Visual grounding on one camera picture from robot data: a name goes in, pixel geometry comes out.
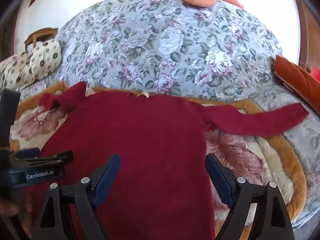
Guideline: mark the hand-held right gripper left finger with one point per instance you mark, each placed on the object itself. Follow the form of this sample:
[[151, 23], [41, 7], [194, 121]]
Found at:
[[107, 173]]

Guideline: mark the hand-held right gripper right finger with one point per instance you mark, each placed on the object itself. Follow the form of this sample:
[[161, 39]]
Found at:
[[217, 173]]

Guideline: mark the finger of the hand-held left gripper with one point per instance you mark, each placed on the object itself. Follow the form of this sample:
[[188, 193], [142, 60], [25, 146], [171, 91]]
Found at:
[[56, 157]]

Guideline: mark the dark red knit sweater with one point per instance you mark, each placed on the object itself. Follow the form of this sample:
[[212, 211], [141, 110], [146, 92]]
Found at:
[[150, 142]]

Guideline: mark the person's left hand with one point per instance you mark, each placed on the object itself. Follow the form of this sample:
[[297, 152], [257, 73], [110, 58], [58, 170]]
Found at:
[[8, 208]]

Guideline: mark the plush rose print blanket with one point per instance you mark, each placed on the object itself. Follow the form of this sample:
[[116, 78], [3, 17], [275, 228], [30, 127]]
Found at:
[[255, 160]]

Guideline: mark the grey floral bed sheet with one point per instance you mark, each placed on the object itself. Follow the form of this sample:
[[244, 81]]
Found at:
[[302, 140]]

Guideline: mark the cream spotted pillow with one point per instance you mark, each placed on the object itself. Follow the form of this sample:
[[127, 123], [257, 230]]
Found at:
[[30, 62]]

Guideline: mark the wooden chair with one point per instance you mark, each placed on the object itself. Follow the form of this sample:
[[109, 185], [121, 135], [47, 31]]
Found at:
[[40, 36]]

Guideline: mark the orange velvet cushion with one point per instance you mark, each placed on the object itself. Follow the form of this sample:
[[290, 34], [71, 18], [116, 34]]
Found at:
[[297, 77]]

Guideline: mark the grey floral quilt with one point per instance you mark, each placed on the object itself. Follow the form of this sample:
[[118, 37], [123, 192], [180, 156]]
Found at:
[[170, 47]]

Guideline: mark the wooden door frame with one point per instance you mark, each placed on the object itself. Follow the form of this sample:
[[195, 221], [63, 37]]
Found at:
[[308, 30]]

